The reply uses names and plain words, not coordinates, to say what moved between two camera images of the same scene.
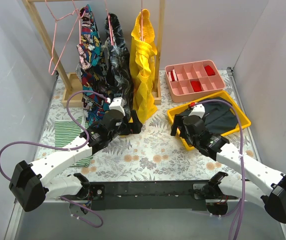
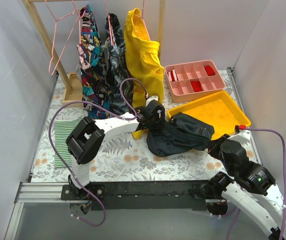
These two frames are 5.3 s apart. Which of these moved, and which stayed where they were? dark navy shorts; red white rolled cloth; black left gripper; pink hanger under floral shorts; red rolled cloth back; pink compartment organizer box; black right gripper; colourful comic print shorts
Moved: black left gripper; black right gripper; dark navy shorts
Stayed: pink hanger under floral shorts; colourful comic print shorts; red rolled cloth back; pink compartment organizer box; red white rolled cloth
